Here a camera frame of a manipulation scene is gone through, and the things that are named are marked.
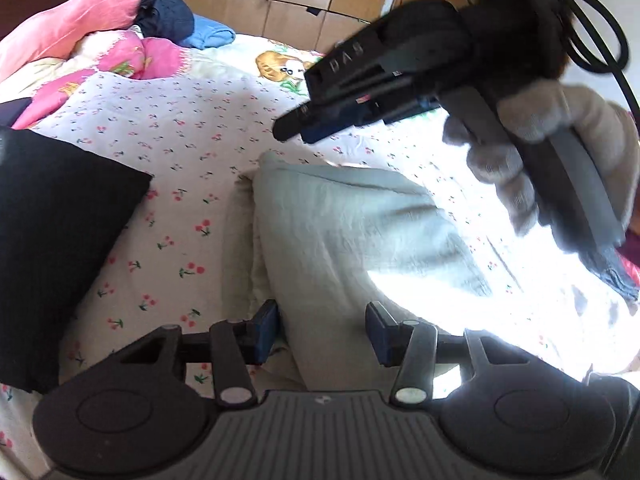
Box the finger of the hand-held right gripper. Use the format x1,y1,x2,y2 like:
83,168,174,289
301,97,442,144
273,97,361,142

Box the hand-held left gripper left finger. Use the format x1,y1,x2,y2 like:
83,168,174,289
120,299,281,408

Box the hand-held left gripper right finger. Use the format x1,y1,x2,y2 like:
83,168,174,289
365,301,531,408

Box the light green pants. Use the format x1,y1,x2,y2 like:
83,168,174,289
235,152,496,391

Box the person's right hand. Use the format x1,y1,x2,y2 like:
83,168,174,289
442,82,640,237

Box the wooden wardrobe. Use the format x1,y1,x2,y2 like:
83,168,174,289
160,0,476,56

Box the cherry print bed sheet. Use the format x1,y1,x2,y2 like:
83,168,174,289
0,72,640,480

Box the pink cartoon quilt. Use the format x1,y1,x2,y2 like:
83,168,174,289
0,30,331,131

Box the navy quilted jacket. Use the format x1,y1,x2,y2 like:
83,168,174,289
129,0,196,41

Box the black folded cloth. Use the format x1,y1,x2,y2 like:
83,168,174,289
0,127,155,395

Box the blue denim cloth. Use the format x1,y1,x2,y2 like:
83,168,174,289
582,249,640,303

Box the pink pillow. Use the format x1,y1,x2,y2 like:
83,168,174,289
0,0,143,81

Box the black cable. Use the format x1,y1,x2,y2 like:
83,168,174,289
545,0,640,116

